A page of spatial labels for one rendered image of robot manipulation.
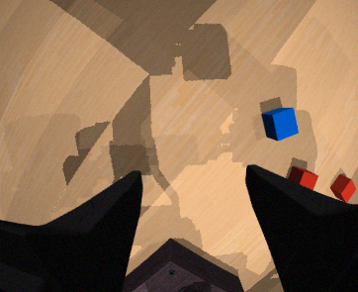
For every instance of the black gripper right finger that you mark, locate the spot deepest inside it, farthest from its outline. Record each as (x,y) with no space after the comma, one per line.
(312,237)

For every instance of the red cube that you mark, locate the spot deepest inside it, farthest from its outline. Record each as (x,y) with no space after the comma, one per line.
(303,177)
(343,188)

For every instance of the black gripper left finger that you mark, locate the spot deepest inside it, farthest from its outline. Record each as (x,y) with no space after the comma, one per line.
(85,250)

